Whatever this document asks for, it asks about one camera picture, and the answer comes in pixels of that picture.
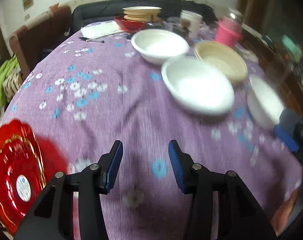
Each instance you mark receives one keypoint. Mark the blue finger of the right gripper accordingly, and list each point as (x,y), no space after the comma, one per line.
(286,138)

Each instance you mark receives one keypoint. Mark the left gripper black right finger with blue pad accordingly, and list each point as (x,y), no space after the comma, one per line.
(239,214)

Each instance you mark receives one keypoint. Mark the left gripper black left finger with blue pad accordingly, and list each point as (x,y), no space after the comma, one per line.
(51,215)

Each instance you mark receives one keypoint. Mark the small red gold-rimmed plate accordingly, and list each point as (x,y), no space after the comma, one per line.
(22,178)

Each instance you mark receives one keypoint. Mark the white foam bowl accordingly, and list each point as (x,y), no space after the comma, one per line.
(198,86)
(157,45)
(263,102)

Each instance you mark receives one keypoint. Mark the stack of beige bowls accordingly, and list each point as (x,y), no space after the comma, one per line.
(142,13)

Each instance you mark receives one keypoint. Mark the large red flower plate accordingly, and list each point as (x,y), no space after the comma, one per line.
(52,159)

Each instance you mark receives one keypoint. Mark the beige plastic bowl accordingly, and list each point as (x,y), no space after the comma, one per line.
(224,58)

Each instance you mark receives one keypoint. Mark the pink sleeved thermos bottle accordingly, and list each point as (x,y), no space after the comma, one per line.
(229,28)

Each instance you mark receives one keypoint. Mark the purple floral tablecloth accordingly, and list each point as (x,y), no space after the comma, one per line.
(84,96)

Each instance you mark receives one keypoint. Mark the white lidded jar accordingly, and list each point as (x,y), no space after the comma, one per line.
(192,21)

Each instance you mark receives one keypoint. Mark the green patterned blanket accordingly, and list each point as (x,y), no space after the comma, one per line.
(5,69)

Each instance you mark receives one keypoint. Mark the brown armchair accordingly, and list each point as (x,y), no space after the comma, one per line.
(46,31)

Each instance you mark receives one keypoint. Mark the black pen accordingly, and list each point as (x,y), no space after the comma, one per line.
(91,40)

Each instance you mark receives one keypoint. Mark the white paper notebook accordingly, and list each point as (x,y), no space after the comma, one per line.
(101,29)

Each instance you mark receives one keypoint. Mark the red bowl under stack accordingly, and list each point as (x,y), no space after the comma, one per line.
(131,23)

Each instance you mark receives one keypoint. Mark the black leather sofa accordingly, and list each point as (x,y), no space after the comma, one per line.
(107,10)

